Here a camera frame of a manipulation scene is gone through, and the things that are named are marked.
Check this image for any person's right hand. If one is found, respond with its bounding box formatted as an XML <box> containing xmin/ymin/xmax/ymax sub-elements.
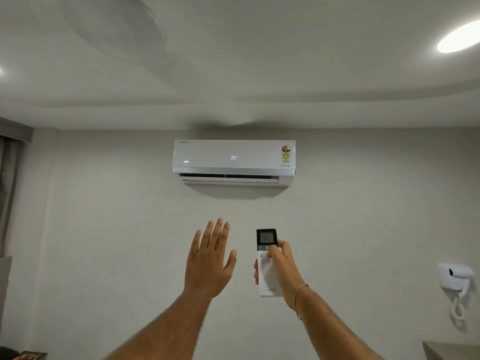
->
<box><xmin>253</xmin><ymin>240</ymin><xmax>310</xmax><ymax>312</ymax></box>

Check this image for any person's left hand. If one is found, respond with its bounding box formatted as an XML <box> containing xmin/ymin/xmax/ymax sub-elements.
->
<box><xmin>183</xmin><ymin>217</ymin><xmax>238</xmax><ymax>300</ymax></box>

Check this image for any white and black remote control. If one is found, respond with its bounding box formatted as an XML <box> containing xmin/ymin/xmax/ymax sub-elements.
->
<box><xmin>256</xmin><ymin>228</ymin><xmax>283</xmax><ymax>297</ymax></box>

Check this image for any person's right forearm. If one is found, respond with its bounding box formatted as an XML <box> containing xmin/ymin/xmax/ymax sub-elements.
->
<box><xmin>295</xmin><ymin>285</ymin><xmax>384</xmax><ymax>360</ymax></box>

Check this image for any person's left forearm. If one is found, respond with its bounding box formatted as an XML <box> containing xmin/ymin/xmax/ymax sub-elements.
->
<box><xmin>106</xmin><ymin>291</ymin><xmax>213</xmax><ymax>360</ymax></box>

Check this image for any grey brown curtain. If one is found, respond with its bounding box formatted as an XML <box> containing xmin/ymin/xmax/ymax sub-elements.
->
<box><xmin>0</xmin><ymin>135</ymin><xmax>20</xmax><ymax>258</ymax></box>

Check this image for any grey furniture top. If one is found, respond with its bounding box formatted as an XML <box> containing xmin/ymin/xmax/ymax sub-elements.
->
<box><xmin>422</xmin><ymin>340</ymin><xmax>480</xmax><ymax>360</ymax></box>

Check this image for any brown curtain pelmet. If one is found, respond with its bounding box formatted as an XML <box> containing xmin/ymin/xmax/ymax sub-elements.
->
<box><xmin>0</xmin><ymin>116</ymin><xmax>35</xmax><ymax>144</ymax></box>

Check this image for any round ceiling light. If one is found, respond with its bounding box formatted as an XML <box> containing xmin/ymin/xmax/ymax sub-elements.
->
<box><xmin>436</xmin><ymin>19</ymin><xmax>480</xmax><ymax>54</ymax></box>

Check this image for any thin thread bracelet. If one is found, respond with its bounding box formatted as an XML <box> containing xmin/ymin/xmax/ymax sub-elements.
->
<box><xmin>294</xmin><ymin>283</ymin><xmax>310</xmax><ymax>321</ymax></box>

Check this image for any white wall air conditioner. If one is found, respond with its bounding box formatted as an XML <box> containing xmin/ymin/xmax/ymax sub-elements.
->
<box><xmin>172</xmin><ymin>139</ymin><xmax>297</xmax><ymax>188</ymax></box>

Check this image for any white wall hair dryer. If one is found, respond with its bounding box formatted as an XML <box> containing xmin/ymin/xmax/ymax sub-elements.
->
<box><xmin>437</xmin><ymin>262</ymin><xmax>475</xmax><ymax>293</ymax></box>

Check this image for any white coiled cord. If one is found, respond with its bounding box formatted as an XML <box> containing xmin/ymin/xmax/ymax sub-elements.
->
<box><xmin>450</xmin><ymin>289</ymin><xmax>468</xmax><ymax>327</ymax></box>

